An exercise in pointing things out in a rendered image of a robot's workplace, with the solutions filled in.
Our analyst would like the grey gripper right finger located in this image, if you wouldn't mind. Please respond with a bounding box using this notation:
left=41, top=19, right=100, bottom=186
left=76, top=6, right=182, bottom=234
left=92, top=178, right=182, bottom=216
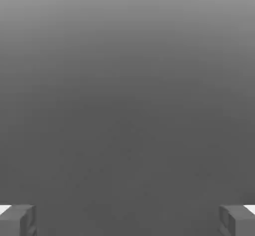
left=218, top=204, right=255, bottom=236

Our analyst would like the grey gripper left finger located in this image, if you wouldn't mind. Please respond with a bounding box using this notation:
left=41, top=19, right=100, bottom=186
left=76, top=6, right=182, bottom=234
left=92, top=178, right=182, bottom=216
left=0, top=204, right=38, bottom=236

